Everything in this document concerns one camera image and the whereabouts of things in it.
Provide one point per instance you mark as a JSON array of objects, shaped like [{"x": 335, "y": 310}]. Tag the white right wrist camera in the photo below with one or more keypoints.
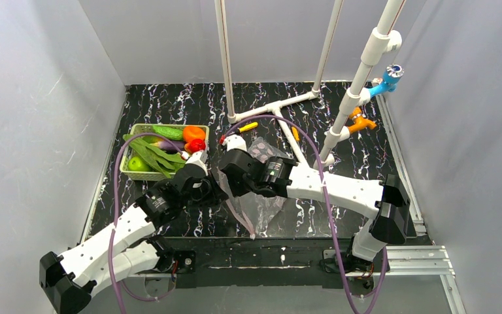
[{"x": 233, "y": 141}]

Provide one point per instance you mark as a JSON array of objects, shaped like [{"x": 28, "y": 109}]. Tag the pale green plastic basket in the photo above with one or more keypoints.
[{"x": 152, "y": 137}]

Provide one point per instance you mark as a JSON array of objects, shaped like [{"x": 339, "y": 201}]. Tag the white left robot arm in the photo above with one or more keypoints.
[{"x": 72, "y": 278}]

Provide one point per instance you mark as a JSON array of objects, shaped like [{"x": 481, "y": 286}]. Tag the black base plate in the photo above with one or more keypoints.
[{"x": 269, "y": 262}]

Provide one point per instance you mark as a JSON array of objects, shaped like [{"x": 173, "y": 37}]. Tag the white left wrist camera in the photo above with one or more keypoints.
[{"x": 198, "y": 159}]

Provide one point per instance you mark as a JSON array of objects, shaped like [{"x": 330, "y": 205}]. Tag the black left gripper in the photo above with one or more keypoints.
[{"x": 207, "y": 190}]

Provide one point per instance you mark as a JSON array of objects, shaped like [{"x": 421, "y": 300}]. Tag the blue faucet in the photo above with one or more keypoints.
[{"x": 390, "y": 78}]

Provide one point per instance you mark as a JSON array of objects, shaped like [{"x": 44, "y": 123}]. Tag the white faucet pipe stand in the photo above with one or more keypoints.
[{"x": 382, "y": 40}]

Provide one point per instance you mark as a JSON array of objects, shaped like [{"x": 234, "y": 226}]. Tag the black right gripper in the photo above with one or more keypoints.
[{"x": 234, "y": 174}]

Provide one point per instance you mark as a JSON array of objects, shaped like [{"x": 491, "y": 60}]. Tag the purple eggplant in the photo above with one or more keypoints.
[{"x": 170, "y": 147}]

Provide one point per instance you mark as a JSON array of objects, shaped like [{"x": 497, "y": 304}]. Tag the orange faucet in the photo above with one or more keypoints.
[{"x": 360, "y": 122}]

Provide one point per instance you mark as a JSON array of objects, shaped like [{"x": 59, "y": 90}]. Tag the green apple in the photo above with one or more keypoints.
[{"x": 137, "y": 164}]

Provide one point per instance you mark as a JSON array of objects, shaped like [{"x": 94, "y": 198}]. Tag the green cucumber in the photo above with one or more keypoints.
[{"x": 170, "y": 133}]

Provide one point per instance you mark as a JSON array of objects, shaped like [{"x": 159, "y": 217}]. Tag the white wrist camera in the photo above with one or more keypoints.
[
  {"x": 233, "y": 141},
  {"x": 198, "y": 159}
]

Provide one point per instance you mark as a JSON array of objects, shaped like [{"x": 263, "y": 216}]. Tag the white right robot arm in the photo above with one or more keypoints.
[{"x": 385, "y": 204}]

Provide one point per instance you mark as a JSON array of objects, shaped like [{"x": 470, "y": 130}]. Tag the green leafy vegetable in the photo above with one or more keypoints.
[{"x": 164, "y": 165}]

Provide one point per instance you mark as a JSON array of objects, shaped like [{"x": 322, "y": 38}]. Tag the yellow handled screwdriver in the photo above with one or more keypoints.
[{"x": 246, "y": 128}]

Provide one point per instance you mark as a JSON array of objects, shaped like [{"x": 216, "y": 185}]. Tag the red apple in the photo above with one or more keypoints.
[{"x": 195, "y": 145}]

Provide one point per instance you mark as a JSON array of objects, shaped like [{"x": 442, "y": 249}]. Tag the clear zip top bag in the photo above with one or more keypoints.
[{"x": 256, "y": 209}]

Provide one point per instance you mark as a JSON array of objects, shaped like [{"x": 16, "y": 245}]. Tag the white pvc pipe frame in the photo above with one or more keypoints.
[{"x": 276, "y": 106}]

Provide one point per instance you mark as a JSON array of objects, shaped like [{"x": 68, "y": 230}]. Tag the aluminium rail frame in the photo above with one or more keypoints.
[{"x": 410, "y": 259}]

